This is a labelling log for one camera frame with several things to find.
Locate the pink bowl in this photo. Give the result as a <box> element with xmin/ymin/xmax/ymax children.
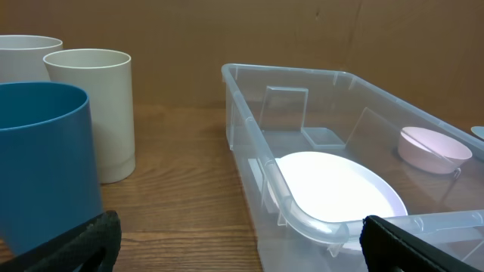
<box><xmin>398</xmin><ymin>126</ymin><xmax>473</xmax><ymax>175</ymax></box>

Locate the dark blue cup near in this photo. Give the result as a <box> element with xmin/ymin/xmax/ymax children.
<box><xmin>1</xmin><ymin>82</ymin><xmax>103</xmax><ymax>255</ymax></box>

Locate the beige cup left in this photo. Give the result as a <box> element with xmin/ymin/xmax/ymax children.
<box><xmin>1</xmin><ymin>35</ymin><xmax>64</xmax><ymax>83</ymax></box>

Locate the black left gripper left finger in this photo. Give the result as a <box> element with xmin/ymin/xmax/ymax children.
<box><xmin>1</xmin><ymin>210</ymin><xmax>122</xmax><ymax>272</ymax></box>

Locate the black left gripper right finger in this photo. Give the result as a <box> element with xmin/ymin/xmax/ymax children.
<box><xmin>359</xmin><ymin>215</ymin><xmax>479</xmax><ymax>272</ymax></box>

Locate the beige cup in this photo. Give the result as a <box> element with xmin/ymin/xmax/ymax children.
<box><xmin>1</xmin><ymin>35</ymin><xmax>64</xmax><ymax>83</ymax></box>
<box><xmin>43</xmin><ymin>48</ymin><xmax>135</xmax><ymax>184</ymax></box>

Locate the beige cup right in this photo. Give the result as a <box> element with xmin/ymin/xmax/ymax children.
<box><xmin>43</xmin><ymin>48</ymin><xmax>135</xmax><ymax>184</ymax></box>

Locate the clear plastic storage bin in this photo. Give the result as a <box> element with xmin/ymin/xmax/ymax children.
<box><xmin>222</xmin><ymin>63</ymin><xmax>483</xmax><ymax>271</ymax></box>

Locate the light blue plate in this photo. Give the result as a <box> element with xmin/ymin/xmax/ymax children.
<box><xmin>471</xmin><ymin>126</ymin><xmax>484</xmax><ymax>140</ymax></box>

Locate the pink plate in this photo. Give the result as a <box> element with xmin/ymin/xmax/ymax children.
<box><xmin>276</xmin><ymin>151</ymin><xmax>408</xmax><ymax>231</ymax></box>

